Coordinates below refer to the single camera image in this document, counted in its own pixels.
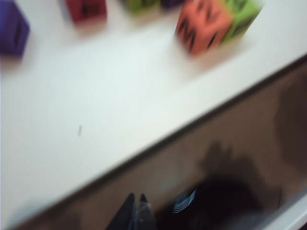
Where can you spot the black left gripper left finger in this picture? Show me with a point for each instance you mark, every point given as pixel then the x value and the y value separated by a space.
pixel 126 213

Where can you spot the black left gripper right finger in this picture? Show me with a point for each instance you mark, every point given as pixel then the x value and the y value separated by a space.
pixel 144 215

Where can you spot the orange foam block I 2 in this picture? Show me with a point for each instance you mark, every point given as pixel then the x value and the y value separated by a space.
pixel 223 31

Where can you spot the pink foam block 4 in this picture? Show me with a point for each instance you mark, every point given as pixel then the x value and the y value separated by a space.
pixel 72 7

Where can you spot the purple foam block G 9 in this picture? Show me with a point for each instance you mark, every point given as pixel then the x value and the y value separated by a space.
pixel 12 28

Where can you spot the green foam block W O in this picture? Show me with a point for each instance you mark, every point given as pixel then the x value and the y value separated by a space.
pixel 256 9

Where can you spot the black equipment with striped vent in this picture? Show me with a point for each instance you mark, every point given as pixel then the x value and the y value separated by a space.
pixel 227 203

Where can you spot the white platform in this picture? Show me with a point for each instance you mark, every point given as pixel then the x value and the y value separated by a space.
pixel 295 215

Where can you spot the green foam block C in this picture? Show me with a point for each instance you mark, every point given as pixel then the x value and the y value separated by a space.
pixel 134 4

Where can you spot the purple foam block D W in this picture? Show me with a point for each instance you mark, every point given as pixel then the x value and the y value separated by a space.
pixel 170 3

